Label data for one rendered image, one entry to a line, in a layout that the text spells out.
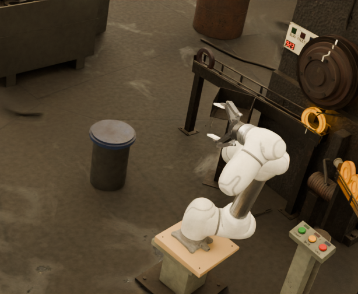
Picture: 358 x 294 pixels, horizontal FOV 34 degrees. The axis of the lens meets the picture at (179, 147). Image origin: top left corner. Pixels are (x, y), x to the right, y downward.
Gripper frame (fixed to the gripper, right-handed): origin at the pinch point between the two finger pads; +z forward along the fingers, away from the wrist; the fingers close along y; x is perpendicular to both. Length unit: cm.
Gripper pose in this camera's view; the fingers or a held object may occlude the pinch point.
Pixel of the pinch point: (214, 119)
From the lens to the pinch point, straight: 253.0
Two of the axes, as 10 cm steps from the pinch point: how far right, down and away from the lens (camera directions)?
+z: -5.4, -3.1, 7.8
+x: 8.2, 0.2, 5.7
